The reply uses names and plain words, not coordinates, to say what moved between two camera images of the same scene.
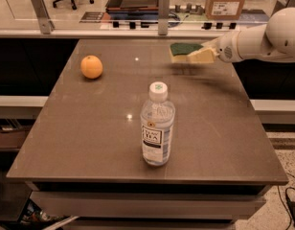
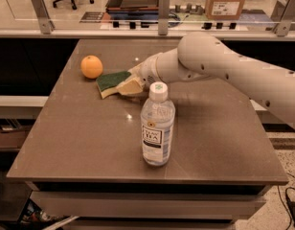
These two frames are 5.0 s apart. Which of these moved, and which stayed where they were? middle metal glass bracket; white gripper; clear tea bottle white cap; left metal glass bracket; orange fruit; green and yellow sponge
Moved: green and yellow sponge; white gripper
Stayed: middle metal glass bracket; clear tea bottle white cap; orange fruit; left metal glass bracket
